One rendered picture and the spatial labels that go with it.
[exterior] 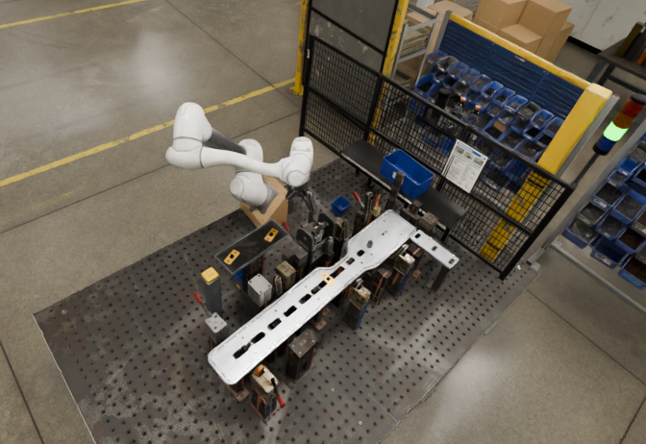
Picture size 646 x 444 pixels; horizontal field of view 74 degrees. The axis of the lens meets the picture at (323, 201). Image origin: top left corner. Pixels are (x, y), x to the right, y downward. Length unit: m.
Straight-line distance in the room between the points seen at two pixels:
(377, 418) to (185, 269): 1.34
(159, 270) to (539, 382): 2.72
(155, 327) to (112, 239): 1.45
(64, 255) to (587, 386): 4.00
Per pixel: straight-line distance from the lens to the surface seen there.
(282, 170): 1.87
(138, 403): 2.41
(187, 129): 2.16
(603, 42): 8.43
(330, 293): 2.27
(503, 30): 6.14
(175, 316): 2.56
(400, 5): 3.91
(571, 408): 3.72
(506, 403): 3.49
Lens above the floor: 2.93
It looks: 47 degrees down
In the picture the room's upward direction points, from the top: 10 degrees clockwise
